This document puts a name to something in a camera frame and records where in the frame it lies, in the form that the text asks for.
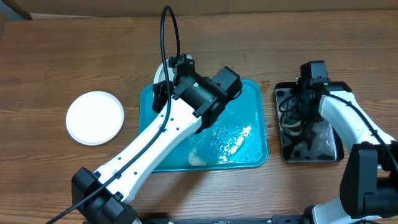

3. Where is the white plate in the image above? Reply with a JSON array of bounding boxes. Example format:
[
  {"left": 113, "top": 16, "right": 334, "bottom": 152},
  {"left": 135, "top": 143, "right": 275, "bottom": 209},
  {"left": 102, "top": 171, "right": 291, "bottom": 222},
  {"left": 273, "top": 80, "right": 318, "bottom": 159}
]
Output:
[
  {"left": 65, "top": 91, "right": 124, "bottom": 146},
  {"left": 152, "top": 54, "right": 193, "bottom": 85}
]

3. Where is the yellow green sponge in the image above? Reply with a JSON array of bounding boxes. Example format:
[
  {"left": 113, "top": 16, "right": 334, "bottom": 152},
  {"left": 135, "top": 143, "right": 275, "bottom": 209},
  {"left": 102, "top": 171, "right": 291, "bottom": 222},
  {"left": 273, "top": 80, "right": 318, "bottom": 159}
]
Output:
[{"left": 280, "top": 116, "right": 301, "bottom": 128}]

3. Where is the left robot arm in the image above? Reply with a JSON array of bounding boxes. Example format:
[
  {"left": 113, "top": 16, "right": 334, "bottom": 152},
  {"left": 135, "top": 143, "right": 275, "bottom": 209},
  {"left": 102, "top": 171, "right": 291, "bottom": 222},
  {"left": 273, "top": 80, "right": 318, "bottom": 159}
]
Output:
[{"left": 72, "top": 54, "right": 243, "bottom": 223}]

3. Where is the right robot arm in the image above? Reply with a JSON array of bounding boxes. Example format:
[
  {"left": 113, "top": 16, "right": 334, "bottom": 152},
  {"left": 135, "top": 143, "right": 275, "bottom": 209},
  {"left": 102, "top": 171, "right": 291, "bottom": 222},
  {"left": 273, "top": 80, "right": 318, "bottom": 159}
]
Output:
[{"left": 294, "top": 61, "right": 397, "bottom": 223}]

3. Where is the black rectangular water tray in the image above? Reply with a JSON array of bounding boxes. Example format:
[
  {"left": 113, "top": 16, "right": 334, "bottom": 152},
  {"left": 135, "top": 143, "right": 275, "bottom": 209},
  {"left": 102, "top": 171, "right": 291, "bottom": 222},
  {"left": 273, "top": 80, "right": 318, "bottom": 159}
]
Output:
[{"left": 274, "top": 82, "right": 344, "bottom": 163}]

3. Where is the teal plastic tray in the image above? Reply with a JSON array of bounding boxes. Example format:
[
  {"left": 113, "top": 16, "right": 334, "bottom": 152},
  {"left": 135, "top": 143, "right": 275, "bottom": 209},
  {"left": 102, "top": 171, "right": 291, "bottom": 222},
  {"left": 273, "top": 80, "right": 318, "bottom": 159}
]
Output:
[{"left": 154, "top": 80, "right": 268, "bottom": 172}]

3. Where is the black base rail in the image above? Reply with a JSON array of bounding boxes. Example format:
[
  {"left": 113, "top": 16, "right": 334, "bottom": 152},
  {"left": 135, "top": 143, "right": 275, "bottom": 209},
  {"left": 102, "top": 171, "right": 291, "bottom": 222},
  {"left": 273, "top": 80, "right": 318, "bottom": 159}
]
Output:
[{"left": 83, "top": 213, "right": 315, "bottom": 224}]

